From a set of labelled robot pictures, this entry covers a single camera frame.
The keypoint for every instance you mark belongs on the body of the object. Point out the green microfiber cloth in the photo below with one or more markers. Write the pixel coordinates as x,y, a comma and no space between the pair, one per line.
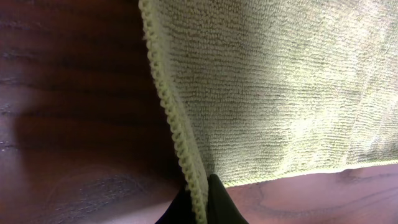
262,90

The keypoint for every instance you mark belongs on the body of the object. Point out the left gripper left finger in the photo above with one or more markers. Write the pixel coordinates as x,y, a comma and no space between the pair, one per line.
180,210

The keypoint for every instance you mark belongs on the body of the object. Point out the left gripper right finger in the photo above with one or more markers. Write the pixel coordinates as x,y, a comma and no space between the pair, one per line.
221,208

